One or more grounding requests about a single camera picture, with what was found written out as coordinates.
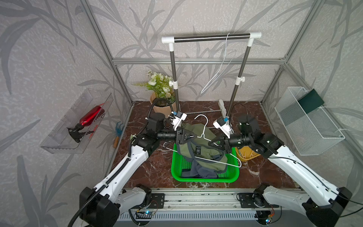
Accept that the olive green tank top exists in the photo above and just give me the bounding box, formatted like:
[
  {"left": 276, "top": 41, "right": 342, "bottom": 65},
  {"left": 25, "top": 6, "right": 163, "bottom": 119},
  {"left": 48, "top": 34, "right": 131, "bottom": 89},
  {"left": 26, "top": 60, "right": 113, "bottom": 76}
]
[{"left": 177, "top": 123, "right": 228, "bottom": 174}]

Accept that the red spray bottle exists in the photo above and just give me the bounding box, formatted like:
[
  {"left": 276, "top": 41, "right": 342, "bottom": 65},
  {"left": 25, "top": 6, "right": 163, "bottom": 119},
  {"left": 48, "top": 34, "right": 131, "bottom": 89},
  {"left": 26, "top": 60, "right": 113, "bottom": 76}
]
[{"left": 67, "top": 104, "right": 105, "bottom": 143}]

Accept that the green perforated plastic basket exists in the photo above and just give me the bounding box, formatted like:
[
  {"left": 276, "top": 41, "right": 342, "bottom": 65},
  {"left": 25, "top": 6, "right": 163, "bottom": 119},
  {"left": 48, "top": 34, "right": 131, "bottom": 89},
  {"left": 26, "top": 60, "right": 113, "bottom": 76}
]
[{"left": 171, "top": 144, "right": 240, "bottom": 183}]

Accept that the potted plant with white flowers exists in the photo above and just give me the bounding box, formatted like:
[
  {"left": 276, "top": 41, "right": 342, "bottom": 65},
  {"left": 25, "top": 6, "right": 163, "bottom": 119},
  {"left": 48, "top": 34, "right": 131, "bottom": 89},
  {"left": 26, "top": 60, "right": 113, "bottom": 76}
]
[{"left": 133, "top": 71, "right": 176, "bottom": 118}]

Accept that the clear acrylic wall shelf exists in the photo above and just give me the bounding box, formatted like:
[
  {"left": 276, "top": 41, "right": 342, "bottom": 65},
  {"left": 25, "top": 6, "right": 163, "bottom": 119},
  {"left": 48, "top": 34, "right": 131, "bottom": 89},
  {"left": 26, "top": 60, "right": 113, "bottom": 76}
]
[{"left": 40, "top": 89, "right": 113, "bottom": 154}]

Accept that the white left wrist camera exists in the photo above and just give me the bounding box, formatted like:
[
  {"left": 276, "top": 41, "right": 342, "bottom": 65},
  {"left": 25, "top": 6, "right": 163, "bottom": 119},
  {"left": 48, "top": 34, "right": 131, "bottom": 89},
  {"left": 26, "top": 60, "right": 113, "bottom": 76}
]
[{"left": 170, "top": 111, "right": 187, "bottom": 131}]

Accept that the dark green cloth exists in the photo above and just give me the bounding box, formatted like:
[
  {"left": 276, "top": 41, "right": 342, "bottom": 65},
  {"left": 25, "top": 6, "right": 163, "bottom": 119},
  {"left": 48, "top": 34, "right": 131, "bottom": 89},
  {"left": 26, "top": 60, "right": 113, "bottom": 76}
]
[{"left": 298, "top": 89, "right": 325, "bottom": 114}]

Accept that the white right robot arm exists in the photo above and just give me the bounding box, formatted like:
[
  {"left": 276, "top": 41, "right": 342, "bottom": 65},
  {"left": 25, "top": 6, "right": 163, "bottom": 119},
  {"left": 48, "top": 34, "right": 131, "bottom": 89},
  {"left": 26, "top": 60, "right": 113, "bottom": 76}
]
[{"left": 209, "top": 114, "right": 352, "bottom": 227}]

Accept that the white wire hanger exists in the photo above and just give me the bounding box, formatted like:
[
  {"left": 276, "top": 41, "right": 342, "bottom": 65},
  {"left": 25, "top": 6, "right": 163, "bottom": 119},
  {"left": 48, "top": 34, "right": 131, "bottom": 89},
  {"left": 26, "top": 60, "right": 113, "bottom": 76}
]
[
  {"left": 200, "top": 33, "right": 236, "bottom": 96},
  {"left": 174, "top": 123, "right": 242, "bottom": 177}
]

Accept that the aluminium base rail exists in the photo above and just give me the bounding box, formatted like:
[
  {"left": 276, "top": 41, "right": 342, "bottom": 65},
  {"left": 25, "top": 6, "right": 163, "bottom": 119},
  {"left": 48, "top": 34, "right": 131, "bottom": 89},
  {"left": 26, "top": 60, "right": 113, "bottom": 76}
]
[{"left": 85, "top": 188, "right": 318, "bottom": 222}]

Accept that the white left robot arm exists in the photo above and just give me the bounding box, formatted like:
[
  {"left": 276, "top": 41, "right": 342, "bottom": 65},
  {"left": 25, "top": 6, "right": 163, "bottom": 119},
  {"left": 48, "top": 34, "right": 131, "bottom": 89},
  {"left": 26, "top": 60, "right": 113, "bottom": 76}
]
[{"left": 68, "top": 110, "right": 196, "bottom": 227}]

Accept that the blue garden hand rake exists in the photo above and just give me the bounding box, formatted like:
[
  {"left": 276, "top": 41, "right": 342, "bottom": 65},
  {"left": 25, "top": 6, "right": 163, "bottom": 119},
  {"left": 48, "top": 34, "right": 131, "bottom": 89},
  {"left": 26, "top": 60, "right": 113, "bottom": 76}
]
[{"left": 113, "top": 122, "right": 124, "bottom": 148}]

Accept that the white wire mesh basket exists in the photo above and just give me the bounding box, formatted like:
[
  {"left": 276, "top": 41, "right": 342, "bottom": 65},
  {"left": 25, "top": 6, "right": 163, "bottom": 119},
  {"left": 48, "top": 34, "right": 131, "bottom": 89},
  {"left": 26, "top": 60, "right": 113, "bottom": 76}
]
[{"left": 275, "top": 87, "right": 346, "bottom": 156}]

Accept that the clothes rack with steel bars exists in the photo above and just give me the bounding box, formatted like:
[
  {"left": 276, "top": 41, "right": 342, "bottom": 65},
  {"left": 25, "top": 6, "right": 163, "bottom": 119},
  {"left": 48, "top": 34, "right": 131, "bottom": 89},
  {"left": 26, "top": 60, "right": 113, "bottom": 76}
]
[{"left": 161, "top": 32, "right": 262, "bottom": 118}]

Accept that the yellow plastic bin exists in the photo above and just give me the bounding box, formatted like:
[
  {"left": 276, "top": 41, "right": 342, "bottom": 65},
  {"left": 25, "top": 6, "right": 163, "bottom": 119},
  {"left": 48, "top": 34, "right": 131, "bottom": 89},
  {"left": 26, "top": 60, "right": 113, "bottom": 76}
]
[{"left": 236, "top": 146, "right": 260, "bottom": 162}]

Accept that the blue-grey tank top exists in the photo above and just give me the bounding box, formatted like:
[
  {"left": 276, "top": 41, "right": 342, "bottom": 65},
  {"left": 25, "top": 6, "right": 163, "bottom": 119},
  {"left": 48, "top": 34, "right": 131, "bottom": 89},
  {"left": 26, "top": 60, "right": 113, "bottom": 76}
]
[{"left": 181, "top": 162, "right": 218, "bottom": 179}]

